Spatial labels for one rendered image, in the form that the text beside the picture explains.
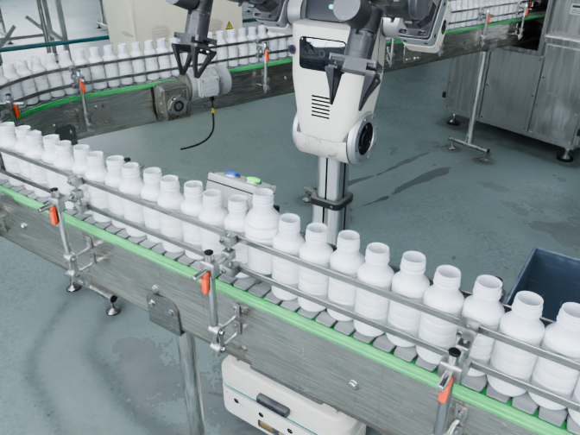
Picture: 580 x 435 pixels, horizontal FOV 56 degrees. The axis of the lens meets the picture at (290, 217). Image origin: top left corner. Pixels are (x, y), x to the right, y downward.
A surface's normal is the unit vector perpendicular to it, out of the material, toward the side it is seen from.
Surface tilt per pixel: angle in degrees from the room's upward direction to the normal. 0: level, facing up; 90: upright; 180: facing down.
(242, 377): 31
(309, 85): 90
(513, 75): 90
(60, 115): 90
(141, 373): 0
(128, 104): 90
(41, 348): 0
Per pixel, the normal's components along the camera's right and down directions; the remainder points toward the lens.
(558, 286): -0.56, 0.40
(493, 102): -0.78, 0.30
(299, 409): -0.29, -0.54
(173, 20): 0.62, 0.39
